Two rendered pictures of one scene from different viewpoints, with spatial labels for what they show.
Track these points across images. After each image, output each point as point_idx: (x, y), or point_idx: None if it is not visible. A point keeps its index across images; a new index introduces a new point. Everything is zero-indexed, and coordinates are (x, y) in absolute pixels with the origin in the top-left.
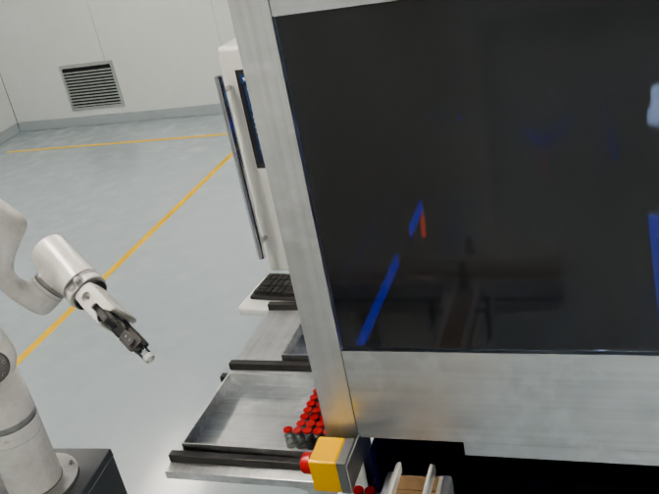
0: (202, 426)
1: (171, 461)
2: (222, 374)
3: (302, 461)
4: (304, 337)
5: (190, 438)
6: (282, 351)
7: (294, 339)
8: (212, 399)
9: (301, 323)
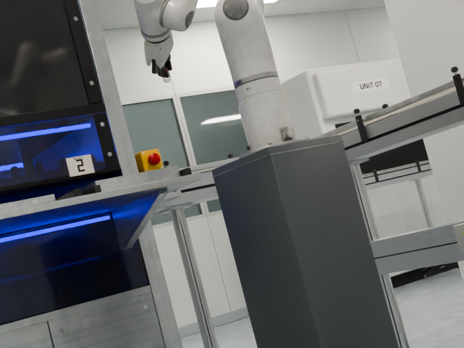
0: (152, 179)
1: (191, 172)
2: (97, 185)
3: (157, 153)
4: (118, 92)
5: (168, 172)
6: (49, 195)
7: (24, 204)
8: (129, 175)
9: (116, 83)
